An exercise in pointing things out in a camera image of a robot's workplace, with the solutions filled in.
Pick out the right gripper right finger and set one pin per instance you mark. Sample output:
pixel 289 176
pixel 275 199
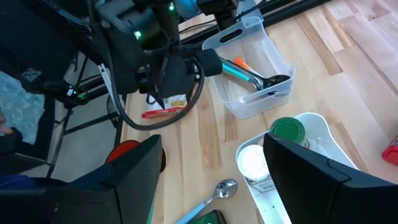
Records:
pixel 311 193

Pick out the person's forearm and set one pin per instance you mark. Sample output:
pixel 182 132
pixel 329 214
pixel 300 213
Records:
pixel 11 144

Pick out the black spoon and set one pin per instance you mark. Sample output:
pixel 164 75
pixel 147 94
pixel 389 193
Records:
pixel 276 81

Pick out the red bowl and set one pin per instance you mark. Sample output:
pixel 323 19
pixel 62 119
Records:
pixel 121 149

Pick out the white plastic bin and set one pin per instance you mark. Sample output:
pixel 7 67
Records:
pixel 317 127

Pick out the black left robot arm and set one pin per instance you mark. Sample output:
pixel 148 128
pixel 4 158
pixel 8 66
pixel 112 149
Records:
pixel 124 46

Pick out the green spice tin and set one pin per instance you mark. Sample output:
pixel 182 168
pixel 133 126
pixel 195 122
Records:
pixel 210 217

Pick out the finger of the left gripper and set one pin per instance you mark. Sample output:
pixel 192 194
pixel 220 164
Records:
pixel 213 62

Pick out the pale blue plastic sheet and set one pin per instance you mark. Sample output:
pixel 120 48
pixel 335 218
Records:
pixel 18 102

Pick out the person's hand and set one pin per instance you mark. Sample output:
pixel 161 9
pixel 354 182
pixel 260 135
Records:
pixel 4 129

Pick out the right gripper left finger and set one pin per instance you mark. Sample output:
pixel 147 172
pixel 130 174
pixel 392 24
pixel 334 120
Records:
pixel 136 180

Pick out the red spice box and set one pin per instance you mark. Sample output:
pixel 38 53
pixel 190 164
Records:
pixel 391 152

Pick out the red and white noodle packet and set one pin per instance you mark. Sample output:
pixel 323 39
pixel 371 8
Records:
pixel 168 107

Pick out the clear plastic bin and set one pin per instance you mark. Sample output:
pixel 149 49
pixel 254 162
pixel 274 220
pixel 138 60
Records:
pixel 264 40

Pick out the white-capped spice jar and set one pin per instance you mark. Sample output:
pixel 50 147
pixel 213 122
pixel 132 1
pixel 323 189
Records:
pixel 252 161

